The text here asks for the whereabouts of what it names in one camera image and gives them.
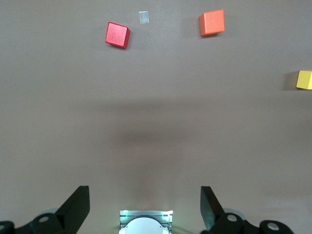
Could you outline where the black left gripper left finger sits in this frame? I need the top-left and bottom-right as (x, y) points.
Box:
(0, 185), (90, 234)

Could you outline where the yellow wooden block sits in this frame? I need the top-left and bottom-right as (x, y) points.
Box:
(295, 70), (312, 90)

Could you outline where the clear tape piece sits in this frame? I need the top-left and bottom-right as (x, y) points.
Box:
(138, 11), (150, 25)

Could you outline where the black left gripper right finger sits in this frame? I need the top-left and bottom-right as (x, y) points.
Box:
(199, 186), (296, 234)

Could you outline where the red wooden block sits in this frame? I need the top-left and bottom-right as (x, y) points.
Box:
(104, 21), (131, 49)

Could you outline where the orange wooden block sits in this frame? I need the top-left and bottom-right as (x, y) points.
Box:
(198, 9), (225, 37)

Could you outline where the aluminium arm base plate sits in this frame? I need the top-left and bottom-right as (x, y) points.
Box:
(119, 210), (175, 234)

